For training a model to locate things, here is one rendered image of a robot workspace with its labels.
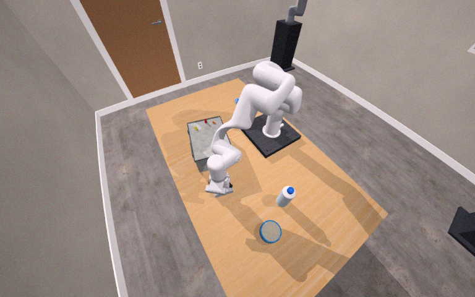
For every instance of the white bottle with blue cap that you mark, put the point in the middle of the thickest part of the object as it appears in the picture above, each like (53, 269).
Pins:
(286, 196)

